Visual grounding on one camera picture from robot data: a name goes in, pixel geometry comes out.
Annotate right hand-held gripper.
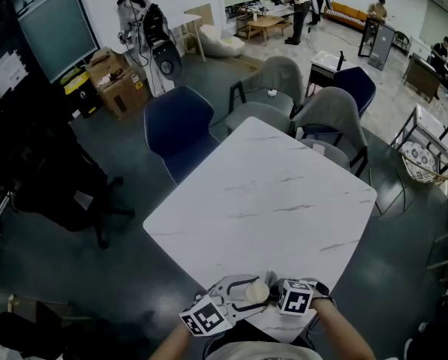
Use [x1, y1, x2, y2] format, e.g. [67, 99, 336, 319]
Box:
[269, 277, 322, 317]

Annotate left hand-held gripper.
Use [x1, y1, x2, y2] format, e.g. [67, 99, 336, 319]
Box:
[179, 274, 269, 338]

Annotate grey cloth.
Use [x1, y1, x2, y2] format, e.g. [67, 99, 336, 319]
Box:
[260, 270, 281, 303]

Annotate person's right forearm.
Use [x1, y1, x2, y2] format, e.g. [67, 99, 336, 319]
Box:
[309, 298, 377, 360]

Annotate person's left forearm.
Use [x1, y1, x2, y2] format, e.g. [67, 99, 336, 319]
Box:
[148, 320, 193, 360]

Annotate person's dark trousers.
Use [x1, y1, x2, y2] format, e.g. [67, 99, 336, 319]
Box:
[203, 319, 317, 352]

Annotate black wristband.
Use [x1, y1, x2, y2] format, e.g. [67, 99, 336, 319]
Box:
[308, 281, 337, 309]

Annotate person's white printed t-shirt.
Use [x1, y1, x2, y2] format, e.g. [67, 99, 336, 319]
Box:
[214, 341, 314, 360]

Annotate dark blue chair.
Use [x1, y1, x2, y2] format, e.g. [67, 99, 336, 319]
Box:
[332, 66, 377, 118]
[143, 85, 221, 185]

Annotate grey upholstered chair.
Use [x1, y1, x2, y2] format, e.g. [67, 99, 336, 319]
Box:
[227, 55, 305, 134]
[291, 86, 369, 178]

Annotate brown cardboard box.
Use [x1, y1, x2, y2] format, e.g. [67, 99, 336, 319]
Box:
[84, 47, 152, 122]

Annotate yellow and black bin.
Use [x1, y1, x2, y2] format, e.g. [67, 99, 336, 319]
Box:
[62, 71, 103, 119]

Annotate white beanbag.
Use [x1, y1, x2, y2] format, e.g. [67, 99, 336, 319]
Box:
[199, 24, 246, 58]

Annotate brown wooden cabinet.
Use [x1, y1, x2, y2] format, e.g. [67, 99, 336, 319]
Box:
[402, 52, 444, 103]

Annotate grey glass door cabinet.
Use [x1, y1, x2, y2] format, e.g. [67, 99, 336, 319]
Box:
[368, 22, 396, 71]

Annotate wooden coffee table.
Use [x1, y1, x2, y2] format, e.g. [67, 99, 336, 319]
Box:
[245, 14, 289, 47]

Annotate dark rattan chair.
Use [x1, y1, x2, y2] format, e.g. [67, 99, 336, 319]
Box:
[392, 30, 410, 50]

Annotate black backpack rig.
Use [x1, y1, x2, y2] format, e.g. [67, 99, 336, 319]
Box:
[141, 2, 183, 80]

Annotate white desk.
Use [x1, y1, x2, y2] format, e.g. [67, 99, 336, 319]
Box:
[165, 12, 206, 62]

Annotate light wooden board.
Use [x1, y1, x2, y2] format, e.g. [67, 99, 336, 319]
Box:
[184, 2, 214, 28]

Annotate orange sofa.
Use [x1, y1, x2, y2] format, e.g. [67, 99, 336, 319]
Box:
[323, 1, 373, 29]

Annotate frosted glass panel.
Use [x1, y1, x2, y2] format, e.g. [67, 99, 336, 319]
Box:
[15, 0, 99, 84]

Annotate white paper notice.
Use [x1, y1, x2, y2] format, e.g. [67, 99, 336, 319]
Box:
[0, 50, 29, 99]

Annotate gold wire chair patterned cushion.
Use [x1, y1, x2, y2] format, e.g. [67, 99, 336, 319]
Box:
[369, 140, 448, 215]

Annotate black metal frame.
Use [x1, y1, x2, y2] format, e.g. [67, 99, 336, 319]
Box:
[357, 16, 377, 58]

